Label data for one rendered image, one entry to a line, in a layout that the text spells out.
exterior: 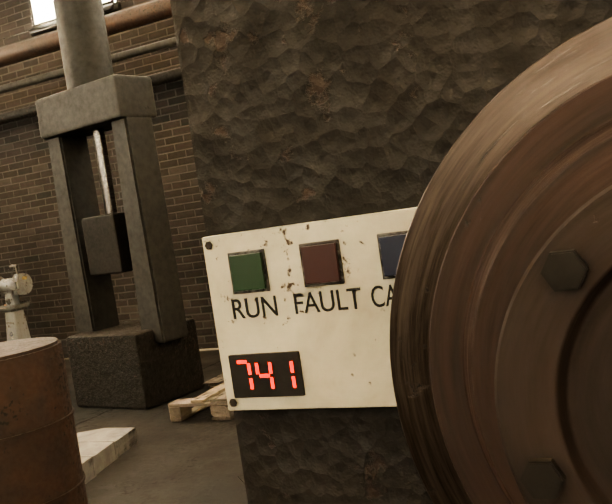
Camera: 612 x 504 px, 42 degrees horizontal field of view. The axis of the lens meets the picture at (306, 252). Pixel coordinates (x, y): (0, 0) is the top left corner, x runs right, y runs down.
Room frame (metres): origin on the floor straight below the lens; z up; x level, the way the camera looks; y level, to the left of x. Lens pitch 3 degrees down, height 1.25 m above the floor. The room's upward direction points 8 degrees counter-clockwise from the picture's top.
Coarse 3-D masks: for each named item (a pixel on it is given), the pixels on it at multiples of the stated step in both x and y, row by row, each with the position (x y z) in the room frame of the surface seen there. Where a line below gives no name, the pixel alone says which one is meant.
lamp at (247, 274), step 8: (232, 256) 0.78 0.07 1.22; (240, 256) 0.78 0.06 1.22; (248, 256) 0.78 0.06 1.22; (256, 256) 0.77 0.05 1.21; (232, 264) 0.78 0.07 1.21; (240, 264) 0.78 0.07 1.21; (248, 264) 0.78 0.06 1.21; (256, 264) 0.77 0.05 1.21; (232, 272) 0.78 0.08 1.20; (240, 272) 0.78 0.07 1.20; (248, 272) 0.78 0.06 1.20; (256, 272) 0.77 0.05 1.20; (240, 280) 0.78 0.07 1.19; (248, 280) 0.78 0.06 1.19; (256, 280) 0.77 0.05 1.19; (264, 280) 0.77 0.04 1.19; (240, 288) 0.78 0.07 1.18; (248, 288) 0.78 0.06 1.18; (256, 288) 0.77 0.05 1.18; (264, 288) 0.77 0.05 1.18
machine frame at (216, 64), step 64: (192, 0) 0.81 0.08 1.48; (256, 0) 0.78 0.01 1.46; (320, 0) 0.75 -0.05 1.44; (384, 0) 0.72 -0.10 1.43; (448, 0) 0.70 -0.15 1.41; (512, 0) 0.68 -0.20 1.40; (576, 0) 0.65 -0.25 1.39; (192, 64) 0.82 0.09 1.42; (256, 64) 0.79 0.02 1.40; (320, 64) 0.76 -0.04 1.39; (384, 64) 0.73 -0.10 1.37; (448, 64) 0.70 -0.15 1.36; (512, 64) 0.68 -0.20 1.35; (192, 128) 0.82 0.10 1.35; (256, 128) 0.79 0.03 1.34; (320, 128) 0.76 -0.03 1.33; (384, 128) 0.73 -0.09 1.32; (448, 128) 0.71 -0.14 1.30; (256, 192) 0.80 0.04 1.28; (320, 192) 0.76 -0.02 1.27; (384, 192) 0.74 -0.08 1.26; (256, 448) 0.82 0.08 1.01; (320, 448) 0.78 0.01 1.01; (384, 448) 0.75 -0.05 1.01
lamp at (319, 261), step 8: (304, 248) 0.75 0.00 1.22; (312, 248) 0.74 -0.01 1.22; (320, 248) 0.74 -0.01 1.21; (328, 248) 0.74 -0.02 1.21; (304, 256) 0.75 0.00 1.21; (312, 256) 0.74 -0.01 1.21; (320, 256) 0.74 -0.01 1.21; (328, 256) 0.74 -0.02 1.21; (336, 256) 0.73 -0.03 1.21; (304, 264) 0.75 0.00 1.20; (312, 264) 0.75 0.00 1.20; (320, 264) 0.74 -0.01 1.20; (328, 264) 0.74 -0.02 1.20; (336, 264) 0.73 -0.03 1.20; (304, 272) 0.75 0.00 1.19; (312, 272) 0.75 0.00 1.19; (320, 272) 0.74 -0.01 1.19; (328, 272) 0.74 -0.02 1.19; (336, 272) 0.74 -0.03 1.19; (312, 280) 0.75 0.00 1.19; (320, 280) 0.74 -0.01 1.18; (328, 280) 0.74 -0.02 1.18; (336, 280) 0.74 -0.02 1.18
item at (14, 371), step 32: (0, 352) 3.06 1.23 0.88; (32, 352) 3.00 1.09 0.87; (0, 384) 2.90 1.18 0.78; (32, 384) 2.97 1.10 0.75; (64, 384) 3.15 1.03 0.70; (0, 416) 2.89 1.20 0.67; (32, 416) 2.95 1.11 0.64; (64, 416) 3.10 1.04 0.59; (0, 448) 2.88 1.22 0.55; (32, 448) 2.94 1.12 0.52; (64, 448) 3.06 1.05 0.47; (0, 480) 2.87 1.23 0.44; (32, 480) 2.93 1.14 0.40; (64, 480) 3.03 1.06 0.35
